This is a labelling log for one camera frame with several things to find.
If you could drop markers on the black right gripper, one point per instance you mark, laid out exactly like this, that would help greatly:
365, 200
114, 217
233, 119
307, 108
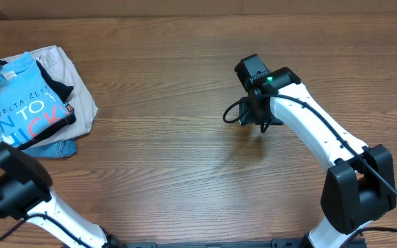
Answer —
248, 119

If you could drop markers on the light blue t-shirt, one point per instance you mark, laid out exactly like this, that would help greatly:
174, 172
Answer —
30, 110

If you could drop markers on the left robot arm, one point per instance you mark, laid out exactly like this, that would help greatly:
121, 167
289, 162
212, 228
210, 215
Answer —
27, 195

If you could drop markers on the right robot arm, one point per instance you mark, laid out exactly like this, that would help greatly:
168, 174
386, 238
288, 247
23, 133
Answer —
359, 180

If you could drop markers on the beige folded garment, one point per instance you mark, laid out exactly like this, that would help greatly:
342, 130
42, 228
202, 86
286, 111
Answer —
61, 69

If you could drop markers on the black folded garment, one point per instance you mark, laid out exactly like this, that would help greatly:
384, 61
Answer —
33, 107

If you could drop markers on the light blue bottom garment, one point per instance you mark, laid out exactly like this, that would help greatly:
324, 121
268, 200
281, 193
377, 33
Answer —
59, 149

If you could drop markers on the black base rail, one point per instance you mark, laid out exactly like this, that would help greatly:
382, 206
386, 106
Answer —
274, 243

